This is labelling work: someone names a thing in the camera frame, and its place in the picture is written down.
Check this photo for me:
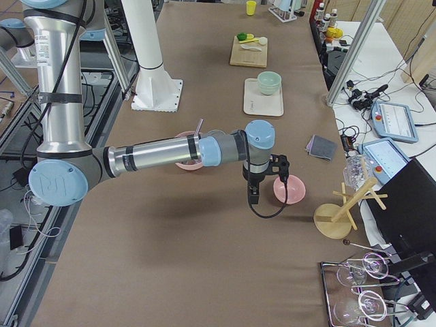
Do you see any wine glass lower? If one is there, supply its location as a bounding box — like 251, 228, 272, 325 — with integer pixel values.
333, 290, 387, 326

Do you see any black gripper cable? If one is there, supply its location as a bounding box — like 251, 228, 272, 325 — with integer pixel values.
248, 159, 290, 219

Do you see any wooden cutting board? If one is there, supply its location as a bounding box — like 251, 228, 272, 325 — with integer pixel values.
230, 36, 268, 68

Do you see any blue teach pendant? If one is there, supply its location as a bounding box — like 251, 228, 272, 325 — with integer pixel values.
371, 101, 419, 143
358, 138, 410, 185

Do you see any aluminium frame post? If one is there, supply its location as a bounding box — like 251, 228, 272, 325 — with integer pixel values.
326, 0, 386, 107

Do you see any grey folded cloth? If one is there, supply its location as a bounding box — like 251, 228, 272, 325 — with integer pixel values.
306, 135, 338, 161

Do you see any metal scoop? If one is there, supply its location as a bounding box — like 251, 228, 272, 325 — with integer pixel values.
194, 119, 204, 136

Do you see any black monitor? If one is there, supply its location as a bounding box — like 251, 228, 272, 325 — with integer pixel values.
367, 159, 435, 259

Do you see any yellow plastic cup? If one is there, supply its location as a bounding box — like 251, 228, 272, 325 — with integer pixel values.
246, 0, 257, 16

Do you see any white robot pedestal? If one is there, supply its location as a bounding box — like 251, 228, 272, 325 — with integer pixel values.
122, 0, 183, 112

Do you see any clear glass mug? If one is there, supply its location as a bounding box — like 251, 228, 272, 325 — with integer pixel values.
343, 155, 373, 190

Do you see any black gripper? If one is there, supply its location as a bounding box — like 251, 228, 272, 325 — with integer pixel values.
243, 154, 290, 204

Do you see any wine glass rack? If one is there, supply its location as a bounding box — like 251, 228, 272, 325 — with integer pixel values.
320, 247, 409, 326

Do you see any large pink ice bowl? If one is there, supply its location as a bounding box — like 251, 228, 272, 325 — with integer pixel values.
176, 130, 224, 170

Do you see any white wire cup rack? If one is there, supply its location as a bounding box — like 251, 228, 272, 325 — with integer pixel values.
268, 0, 305, 22

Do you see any wooden cup tree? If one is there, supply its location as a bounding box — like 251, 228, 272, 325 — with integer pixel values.
313, 175, 388, 239

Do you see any wine glass upper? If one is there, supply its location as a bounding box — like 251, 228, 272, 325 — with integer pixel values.
337, 252, 388, 287

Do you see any blue teach pendant far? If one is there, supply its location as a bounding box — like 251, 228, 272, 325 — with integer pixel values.
371, 101, 419, 143

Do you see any cream serving tray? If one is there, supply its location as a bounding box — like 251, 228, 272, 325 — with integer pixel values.
243, 78, 284, 117

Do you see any green toy lime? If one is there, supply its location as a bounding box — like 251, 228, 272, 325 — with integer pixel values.
236, 32, 247, 41

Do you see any blue teach pendant near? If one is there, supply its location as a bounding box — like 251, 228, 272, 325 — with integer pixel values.
358, 138, 410, 185

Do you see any green bowl stack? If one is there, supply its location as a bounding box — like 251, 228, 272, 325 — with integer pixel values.
257, 71, 281, 95

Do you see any yellow plastic knife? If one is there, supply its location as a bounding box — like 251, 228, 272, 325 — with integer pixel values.
239, 37, 259, 44

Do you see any white plastic spoon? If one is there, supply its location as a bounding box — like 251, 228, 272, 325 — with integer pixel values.
240, 44, 262, 52

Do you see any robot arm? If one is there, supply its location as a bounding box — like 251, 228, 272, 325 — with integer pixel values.
23, 1, 289, 206

